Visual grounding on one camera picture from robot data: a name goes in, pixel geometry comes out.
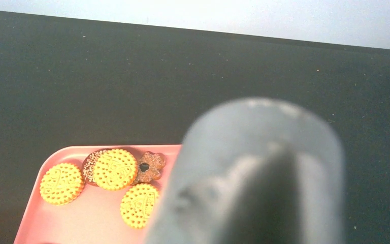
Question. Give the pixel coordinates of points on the chocolate sprinkled donut cookie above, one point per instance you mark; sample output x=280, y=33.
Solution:
x=88, y=166

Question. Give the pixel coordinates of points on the steel tong right blade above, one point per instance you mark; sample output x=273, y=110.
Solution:
x=254, y=170

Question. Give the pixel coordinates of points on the dark flower sprinkled cookie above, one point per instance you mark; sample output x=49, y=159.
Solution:
x=149, y=167

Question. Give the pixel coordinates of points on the round waffle cookie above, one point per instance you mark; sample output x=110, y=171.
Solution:
x=115, y=169
x=62, y=184
x=137, y=205

